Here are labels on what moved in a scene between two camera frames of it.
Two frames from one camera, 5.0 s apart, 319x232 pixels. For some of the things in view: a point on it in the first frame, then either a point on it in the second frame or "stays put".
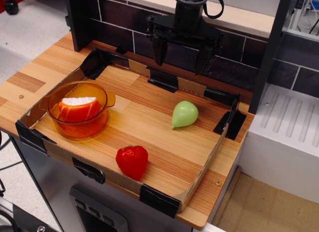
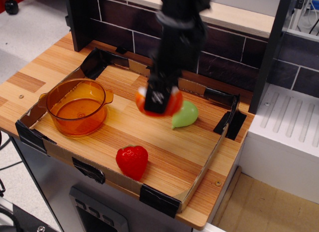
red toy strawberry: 132,160 stays put
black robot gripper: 187,23 to 185,32
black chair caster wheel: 11,7 stays put
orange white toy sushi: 79,109 to 173,103
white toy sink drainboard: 282,148 stays put
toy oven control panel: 92,213 stays put
